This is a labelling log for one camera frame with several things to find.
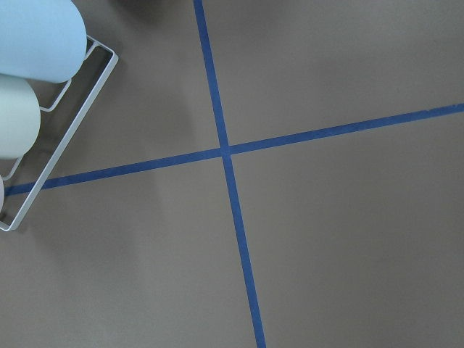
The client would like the white wire cup rack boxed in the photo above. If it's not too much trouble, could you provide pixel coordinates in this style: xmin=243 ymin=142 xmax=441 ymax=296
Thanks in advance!
xmin=1 ymin=36 xmax=119 ymax=232

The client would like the pink plastic cup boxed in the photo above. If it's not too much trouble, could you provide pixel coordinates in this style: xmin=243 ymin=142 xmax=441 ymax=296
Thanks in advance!
xmin=0 ymin=177 xmax=5 ymax=211

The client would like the light blue plastic cup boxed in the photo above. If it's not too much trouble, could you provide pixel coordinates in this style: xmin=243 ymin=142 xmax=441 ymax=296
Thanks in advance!
xmin=1 ymin=1 xmax=87 ymax=83

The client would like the pale green plastic cup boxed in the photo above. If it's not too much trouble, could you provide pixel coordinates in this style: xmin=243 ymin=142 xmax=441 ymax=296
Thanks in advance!
xmin=1 ymin=75 xmax=41 ymax=160

